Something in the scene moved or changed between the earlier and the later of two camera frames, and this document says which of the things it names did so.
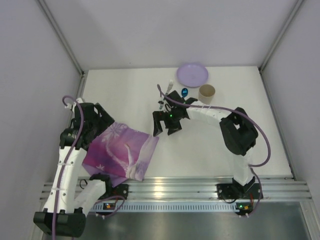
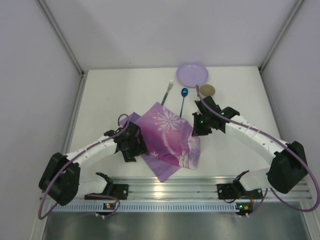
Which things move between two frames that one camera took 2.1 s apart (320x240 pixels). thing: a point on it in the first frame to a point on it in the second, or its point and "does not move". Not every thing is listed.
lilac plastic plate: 192,75 does not move
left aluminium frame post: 64,41 does not move
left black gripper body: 104,120 to 139,144
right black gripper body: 167,120 to 197,124
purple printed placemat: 121,153 to 168,134
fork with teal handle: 171,84 does not move
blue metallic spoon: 184,91 does not move
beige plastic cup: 206,93 does not move
